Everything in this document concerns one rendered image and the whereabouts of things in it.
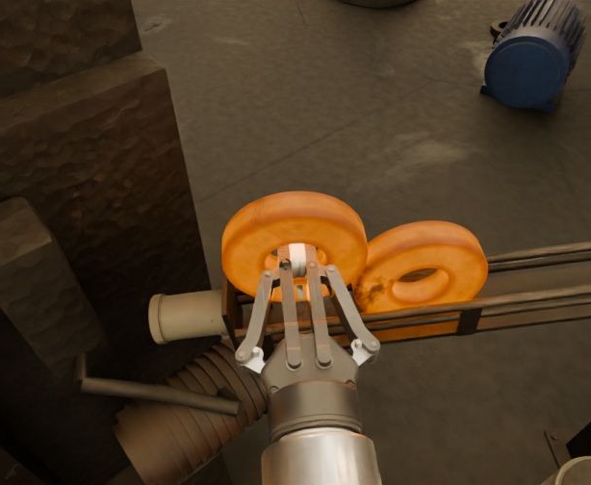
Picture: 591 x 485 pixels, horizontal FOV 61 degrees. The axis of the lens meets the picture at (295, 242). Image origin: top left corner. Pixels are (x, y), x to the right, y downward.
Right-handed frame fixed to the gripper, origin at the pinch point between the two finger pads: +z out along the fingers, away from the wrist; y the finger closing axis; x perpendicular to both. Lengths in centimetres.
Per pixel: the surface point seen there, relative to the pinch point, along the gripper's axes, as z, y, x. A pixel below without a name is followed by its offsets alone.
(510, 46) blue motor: 130, 89, -58
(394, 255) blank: -1.6, 10.3, -1.2
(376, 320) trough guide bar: -4.2, 9.1, -10.3
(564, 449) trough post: -3, 61, -78
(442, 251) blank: -1.6, 15.4, -1.1
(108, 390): -6.1, -23.8, -19.4
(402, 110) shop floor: 134, 56, -87
